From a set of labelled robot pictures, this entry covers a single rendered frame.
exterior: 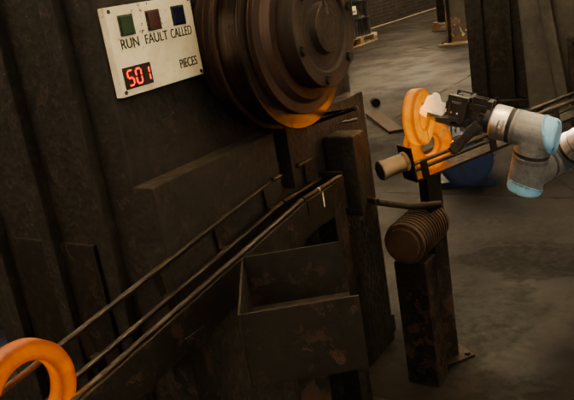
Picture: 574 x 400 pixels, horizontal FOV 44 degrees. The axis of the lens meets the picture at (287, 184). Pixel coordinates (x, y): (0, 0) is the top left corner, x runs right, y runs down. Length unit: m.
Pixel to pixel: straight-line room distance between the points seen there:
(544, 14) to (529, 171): 2.52
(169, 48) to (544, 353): 1.50
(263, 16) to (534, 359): 1.38
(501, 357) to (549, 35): 2.38
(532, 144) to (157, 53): 0.93
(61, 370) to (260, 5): 0.86
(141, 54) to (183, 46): 0.13
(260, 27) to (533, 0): 2.95
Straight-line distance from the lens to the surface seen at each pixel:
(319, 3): 1.69
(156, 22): 1.57
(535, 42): 4.41
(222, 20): 1.60
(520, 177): 1.89
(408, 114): 1.90
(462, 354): 2.40
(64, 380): 1.30
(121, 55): 1.49
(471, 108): 1.90
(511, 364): 2.36
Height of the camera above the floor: 1.23
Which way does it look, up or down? 16 degrees down
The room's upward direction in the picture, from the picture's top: 9 degrees counter-clockwise
